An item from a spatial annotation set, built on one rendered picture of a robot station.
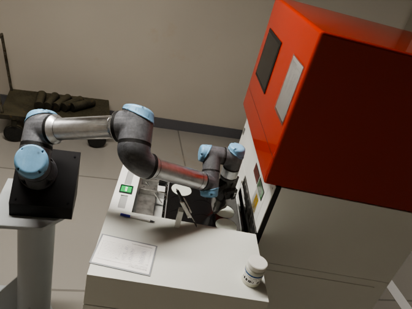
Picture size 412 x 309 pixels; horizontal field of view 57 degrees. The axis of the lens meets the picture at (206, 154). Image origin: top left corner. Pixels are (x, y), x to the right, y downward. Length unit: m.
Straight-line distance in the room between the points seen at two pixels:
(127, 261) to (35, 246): 0.62
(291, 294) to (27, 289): 1.26
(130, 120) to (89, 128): 0.18
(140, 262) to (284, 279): 0.75
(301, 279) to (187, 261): 0.65
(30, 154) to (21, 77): 2.89
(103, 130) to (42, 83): 2.99
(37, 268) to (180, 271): 0.83
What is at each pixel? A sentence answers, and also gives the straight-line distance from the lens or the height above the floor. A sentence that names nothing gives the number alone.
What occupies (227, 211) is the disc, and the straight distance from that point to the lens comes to 1.86.
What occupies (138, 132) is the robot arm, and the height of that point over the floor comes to 1.37.
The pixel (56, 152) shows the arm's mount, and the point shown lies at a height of 1.05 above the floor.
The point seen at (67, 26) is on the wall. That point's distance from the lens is 4.14.
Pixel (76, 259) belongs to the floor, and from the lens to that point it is 2.74.
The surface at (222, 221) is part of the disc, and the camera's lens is 1.79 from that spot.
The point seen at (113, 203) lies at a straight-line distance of 1.65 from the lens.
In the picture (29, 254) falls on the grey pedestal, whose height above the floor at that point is 0.58.
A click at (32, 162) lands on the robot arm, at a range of 1.54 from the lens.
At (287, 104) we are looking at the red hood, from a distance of 1.43.
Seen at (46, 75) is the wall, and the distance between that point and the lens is 4.33.
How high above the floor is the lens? 1.98
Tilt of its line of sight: 29 degrees down
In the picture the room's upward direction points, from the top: 16 degrees clockwise
